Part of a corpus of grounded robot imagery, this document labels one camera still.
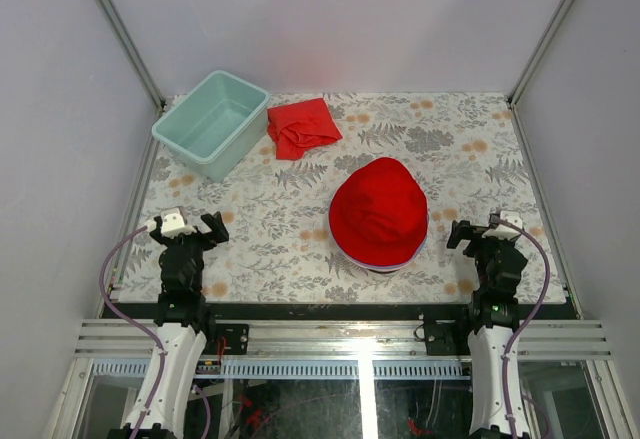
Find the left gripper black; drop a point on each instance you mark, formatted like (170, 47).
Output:
(216, 224)

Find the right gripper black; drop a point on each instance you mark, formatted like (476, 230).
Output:
(475, 235)

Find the blue hat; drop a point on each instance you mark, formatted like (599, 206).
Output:
(374, 242)

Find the red hat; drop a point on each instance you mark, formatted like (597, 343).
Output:
(383, 190)

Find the pink bucket hat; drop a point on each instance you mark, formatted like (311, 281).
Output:
(384, 269)

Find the light green plastic bin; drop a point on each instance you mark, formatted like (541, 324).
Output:
(215, 125)

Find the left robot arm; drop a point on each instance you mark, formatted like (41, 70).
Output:
(183, 326)

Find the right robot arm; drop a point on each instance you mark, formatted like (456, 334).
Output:
(492, 321)

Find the red folded cloth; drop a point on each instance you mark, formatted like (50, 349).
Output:
(302, 126)

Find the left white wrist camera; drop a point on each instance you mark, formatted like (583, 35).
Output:
(170, 223)

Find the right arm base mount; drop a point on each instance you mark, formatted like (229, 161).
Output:
(443, 332)

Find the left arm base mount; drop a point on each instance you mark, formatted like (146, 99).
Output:
(226, 339)

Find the aluminium rail frame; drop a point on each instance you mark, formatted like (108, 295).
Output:
(292, 348)

